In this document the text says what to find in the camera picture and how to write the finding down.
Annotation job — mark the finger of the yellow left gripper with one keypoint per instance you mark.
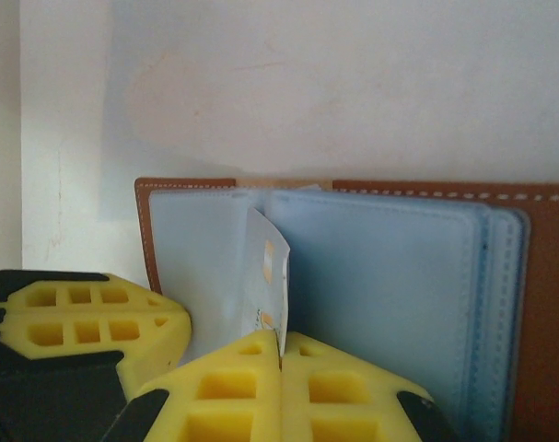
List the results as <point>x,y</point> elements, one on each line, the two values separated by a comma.
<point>85,294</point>
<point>90,333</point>

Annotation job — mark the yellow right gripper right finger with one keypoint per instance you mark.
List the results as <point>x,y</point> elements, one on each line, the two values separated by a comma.
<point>334,414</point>

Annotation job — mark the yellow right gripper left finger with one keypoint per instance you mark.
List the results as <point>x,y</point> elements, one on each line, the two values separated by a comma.
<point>233,414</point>

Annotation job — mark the white credit card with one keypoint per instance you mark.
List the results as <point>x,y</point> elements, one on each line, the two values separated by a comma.
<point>260,258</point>

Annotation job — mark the brown leather card holder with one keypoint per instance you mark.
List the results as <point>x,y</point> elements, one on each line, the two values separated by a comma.
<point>546,276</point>

